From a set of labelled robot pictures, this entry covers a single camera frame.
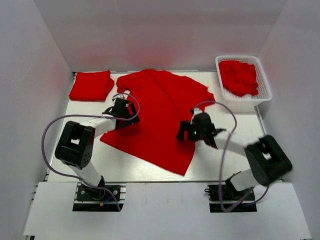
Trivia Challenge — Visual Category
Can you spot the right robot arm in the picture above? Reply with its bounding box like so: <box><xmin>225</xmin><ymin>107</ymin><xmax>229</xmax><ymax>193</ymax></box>
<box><xmin>176</xmin><ymin>108</ymin><xmax>293</xmax><ymax>200</ymax></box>

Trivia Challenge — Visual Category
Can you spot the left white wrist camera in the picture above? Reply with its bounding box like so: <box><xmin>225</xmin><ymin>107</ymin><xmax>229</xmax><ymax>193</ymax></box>
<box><xmin>112</xmin><ymin>92</ymin><xmax>129</xmax><ymax>100</ymax></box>

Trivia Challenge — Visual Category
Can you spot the white plastic basket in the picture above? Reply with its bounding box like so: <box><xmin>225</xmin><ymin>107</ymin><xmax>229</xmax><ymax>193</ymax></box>
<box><xmin>215</xmin><ymin>55</ymin><xmax>272</xmax><ymax>114</ymax></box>

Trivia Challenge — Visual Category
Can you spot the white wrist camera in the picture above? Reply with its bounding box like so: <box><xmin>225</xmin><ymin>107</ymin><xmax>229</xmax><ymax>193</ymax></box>
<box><xmin>190</xmin><ymin>107</ymin><xmax>203</xmax><ymax>116</ymax></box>
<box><xmin>112</xmin><ymin>92</ymin><xmax>129</xmax><ymax>100</ymax></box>

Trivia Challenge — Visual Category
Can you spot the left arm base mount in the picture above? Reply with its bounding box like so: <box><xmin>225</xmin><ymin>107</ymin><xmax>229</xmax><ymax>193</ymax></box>
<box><xmin>72</xmin><ymin>183</ymin><xmax>126</xmax><ymax>212</ymax></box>

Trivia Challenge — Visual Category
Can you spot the red shirts pile in basket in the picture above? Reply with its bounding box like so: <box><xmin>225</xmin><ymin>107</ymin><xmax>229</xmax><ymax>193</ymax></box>
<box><xmin>218</xmin><ymin>60</ymin><xmax>259</xmax><ymax>97</ymax></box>

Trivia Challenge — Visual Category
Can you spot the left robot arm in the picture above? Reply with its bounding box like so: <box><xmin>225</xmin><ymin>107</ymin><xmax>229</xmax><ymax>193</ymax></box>
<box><xmin>54</xmin><ymin>97</ymin><xmax>140</xmax><ymax>200</ymax></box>

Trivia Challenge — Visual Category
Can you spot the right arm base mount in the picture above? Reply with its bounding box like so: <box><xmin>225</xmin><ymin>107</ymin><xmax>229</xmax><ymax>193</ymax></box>
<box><xmin>204</xmin><ymin>184</ymin><xmax>257</xmax><ymax>213</ymax></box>

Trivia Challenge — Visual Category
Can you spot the red t shirt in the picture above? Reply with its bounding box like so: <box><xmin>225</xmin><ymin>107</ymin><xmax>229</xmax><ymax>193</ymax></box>
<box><xmin>69</xmin><ymin>70</ymin><xmax>115</xmax><ymax>102</ymax></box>
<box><xmin>100</xmin><ymin>69</ymin><xmax>215</xmax><ymax>176</ymax></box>

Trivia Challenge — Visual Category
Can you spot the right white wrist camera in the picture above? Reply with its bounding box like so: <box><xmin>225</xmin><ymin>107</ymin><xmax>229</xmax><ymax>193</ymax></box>
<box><xmin>190</xmin><ymin>107</ymin><xmax>203</xmax><ymax>116</ymax></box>

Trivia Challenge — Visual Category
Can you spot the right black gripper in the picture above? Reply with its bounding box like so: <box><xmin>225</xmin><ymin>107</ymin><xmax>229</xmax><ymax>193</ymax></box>
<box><xmin>176</xmin><ymin>121</ymin><xmax>205</xmax><ymax>143</ymax></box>

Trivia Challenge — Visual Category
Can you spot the folded red t shirt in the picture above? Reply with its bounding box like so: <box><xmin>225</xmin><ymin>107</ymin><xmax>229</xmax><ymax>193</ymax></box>
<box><xmin>69</xmin><ymin>70</ymin><xmax>115</xmax><ymax>102</ymax></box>

